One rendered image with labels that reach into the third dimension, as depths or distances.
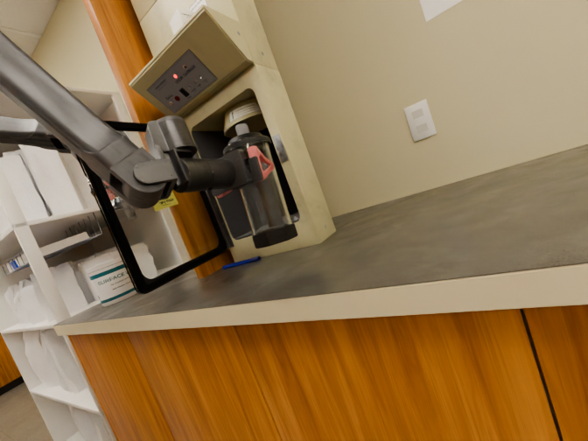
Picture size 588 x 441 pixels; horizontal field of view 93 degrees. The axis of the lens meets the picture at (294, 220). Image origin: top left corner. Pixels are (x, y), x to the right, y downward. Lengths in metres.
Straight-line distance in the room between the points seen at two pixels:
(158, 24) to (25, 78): 0.55
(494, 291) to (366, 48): 0.92
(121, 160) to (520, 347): 0.55
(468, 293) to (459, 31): 0.85
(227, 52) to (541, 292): 0.71
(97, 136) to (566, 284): 0.57
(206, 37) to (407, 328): 0.69
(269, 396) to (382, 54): 1.02
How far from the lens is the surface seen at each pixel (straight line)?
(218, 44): 0.76
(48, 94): 0.53
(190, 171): 0.48
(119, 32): 1.11
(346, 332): 0.46
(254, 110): 0.82
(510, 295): 0.36
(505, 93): 1.05
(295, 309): 0.44
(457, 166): 1.05
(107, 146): 0.48
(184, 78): 0.84
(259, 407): 0.70
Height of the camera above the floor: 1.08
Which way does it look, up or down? 5 degrees down
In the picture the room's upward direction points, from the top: 20 degrees counter-clockwise
